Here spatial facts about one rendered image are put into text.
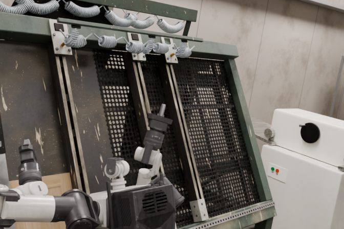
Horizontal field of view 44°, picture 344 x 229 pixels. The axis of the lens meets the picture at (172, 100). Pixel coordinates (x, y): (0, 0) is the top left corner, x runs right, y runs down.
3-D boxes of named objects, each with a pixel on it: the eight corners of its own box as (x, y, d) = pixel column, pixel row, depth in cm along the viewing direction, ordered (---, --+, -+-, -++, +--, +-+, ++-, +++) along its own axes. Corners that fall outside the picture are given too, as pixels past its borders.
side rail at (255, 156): (254, 203, 310) (266, 201, 303) (217, 63, 334) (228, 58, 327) (260, 201, 316) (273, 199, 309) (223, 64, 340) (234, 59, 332)
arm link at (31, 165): (11, 146, 171) (13, 172, 164) (36, 141, 173) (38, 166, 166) (19, 162, 181) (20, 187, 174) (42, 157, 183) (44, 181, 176)
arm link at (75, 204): (49, 233, 144) (87, 233, 151) (58, 214, 140) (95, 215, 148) (44, 208, 152) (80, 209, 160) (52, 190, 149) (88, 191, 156)
